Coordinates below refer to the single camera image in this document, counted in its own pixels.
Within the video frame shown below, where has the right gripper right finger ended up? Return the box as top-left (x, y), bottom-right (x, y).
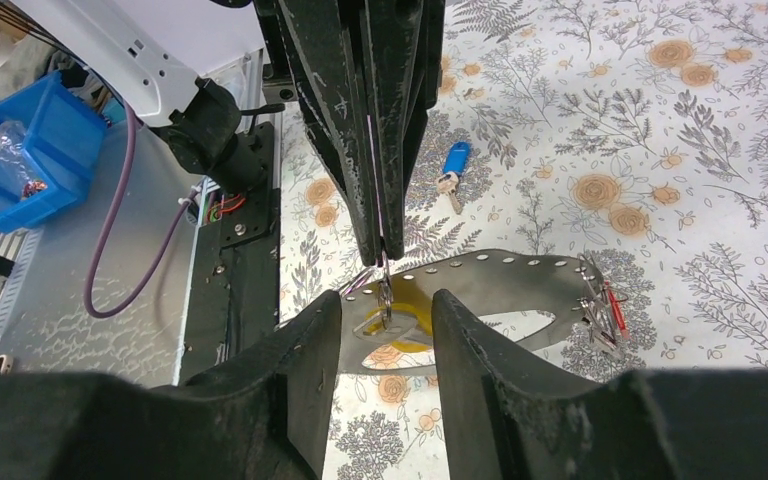
top-left (432, 289), bottom-right (598, 479)

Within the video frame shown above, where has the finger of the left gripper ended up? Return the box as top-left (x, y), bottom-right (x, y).
top-left (364, 1), bottom-right (445, 260)
top-left (278, 1), bottom-right (382, 265)

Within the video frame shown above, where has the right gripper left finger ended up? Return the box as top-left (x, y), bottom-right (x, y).
top-left (178, 290), bottom-right (342, 479)

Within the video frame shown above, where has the yellow tagged key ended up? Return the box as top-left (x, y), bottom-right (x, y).
top-left (352, 292), bottom-right (433, 353)

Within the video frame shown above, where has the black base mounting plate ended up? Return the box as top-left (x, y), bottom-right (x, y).
top-left (179, 122), bottom-right (280, 384)

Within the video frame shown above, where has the blue tagged key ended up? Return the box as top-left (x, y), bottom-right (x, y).
top-left (436, 142), bottom-right (471, 215)

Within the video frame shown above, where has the red tagged key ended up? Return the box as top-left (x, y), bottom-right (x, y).
top-left (576, 254), bottom-right (630, 359)

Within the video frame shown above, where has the floral patterned table mat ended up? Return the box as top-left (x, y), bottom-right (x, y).
top-left (277, 0), bottom-right (768, 480)

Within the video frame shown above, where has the blue plastic storage bin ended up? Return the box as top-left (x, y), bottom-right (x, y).
top-left (0, 72), bottom-right (107, 233)

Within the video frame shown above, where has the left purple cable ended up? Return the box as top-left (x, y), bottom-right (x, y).
top-left (83, 105), bottom-right (200, 321)

